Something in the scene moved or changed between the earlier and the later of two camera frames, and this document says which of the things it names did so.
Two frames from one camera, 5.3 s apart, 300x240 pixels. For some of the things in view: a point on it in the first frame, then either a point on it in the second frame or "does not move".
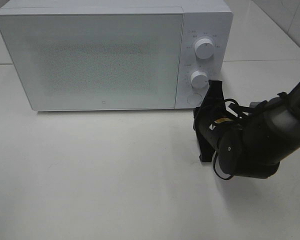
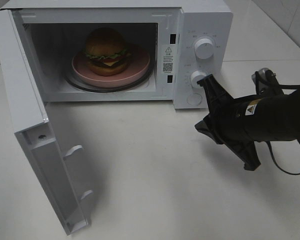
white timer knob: [199, 80] does not move
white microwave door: [88, 61] to [31, 125]
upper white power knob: [204, 48] does not move
